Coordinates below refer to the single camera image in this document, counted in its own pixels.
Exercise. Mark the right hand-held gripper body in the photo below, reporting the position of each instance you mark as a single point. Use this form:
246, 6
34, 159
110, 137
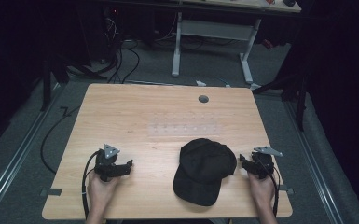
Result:
262, 165

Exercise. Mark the clear plastic sheet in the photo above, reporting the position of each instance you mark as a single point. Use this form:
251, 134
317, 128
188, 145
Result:
183, 129

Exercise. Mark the person's right hand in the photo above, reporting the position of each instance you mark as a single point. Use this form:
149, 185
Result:
261, 189

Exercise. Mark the metal floor rail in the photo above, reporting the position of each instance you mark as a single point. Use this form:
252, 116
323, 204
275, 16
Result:
15, 158
314, 161

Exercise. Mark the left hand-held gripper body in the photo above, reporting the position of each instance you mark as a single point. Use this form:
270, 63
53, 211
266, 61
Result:
105, 168

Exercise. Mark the white-framed wooden desk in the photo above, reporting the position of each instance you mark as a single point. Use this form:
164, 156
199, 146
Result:
214, 29

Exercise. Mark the black metal stand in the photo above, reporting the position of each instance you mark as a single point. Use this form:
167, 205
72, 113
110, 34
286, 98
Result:
48, 84
300, 99

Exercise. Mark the person's left hand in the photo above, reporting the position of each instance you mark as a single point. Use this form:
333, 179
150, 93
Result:
101, 193

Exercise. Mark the small white floor object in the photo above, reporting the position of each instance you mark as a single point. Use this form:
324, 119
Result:
200, 83

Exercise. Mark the small red object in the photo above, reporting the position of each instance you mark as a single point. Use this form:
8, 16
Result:
268, 44

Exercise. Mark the black baseball cap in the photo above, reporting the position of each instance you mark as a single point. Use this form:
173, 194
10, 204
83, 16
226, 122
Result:
203, 171

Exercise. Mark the grey tape piece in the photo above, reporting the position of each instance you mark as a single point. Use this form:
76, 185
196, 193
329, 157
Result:
51, 192
287, 189

